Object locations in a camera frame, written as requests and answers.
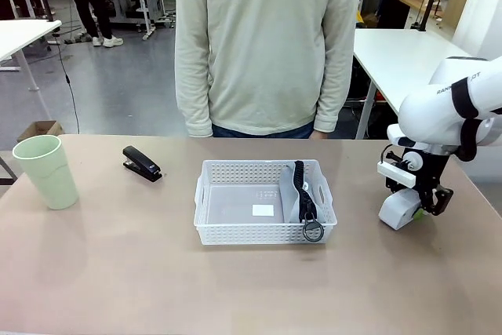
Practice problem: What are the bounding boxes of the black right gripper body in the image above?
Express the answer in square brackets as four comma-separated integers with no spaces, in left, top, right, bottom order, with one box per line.
[384,147,453,203]

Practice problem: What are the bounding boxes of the black stapler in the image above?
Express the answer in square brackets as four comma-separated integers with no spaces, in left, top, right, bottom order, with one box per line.
[122,145,164,184]

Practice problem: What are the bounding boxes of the person left forearm cream sleeve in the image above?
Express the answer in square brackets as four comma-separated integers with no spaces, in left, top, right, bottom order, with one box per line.
[312,52,356,134]

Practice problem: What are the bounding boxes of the person right forearm cream sleeve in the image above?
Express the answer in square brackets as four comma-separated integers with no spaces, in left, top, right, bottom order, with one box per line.
[175,52,215,139]

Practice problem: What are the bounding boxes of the white perforated plastic basket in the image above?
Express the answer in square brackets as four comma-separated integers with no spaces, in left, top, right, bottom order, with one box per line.
[193,158,339,246]

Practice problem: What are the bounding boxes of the large white table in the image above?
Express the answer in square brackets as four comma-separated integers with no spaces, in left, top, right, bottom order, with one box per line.
[351,27,489,140]

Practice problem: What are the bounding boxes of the wooden top table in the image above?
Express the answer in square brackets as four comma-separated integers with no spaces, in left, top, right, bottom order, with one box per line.
[396,0,458,31]

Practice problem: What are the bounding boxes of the blue jeans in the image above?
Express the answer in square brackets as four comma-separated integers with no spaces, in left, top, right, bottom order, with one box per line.
[211,122,316,140]

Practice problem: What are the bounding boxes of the person torso in cream sweater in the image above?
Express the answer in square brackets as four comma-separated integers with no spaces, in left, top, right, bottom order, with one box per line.
[174,0,364,139]

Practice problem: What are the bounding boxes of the pale green plastic cup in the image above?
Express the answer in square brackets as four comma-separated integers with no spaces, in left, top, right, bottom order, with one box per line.
[11,134,81,211]

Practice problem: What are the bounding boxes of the open cardboard box on floor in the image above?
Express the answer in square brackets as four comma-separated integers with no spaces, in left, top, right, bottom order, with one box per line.
[16,119,66,144]

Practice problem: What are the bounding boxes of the white table with angled leg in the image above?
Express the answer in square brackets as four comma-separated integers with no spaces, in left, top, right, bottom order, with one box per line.
[0,19,64,116]

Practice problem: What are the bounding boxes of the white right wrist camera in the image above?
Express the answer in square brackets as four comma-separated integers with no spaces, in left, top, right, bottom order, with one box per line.
[376,149,424,189]

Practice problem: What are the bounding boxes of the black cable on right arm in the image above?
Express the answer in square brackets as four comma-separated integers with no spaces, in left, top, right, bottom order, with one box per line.
[449,78,502,162]

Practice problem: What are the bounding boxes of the grey and black strap device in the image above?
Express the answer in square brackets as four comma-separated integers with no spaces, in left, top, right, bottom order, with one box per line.
[278,159,326,243]

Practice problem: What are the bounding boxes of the thin black floor cable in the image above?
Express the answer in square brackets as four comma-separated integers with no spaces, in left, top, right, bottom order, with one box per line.
[54,31,81,135]

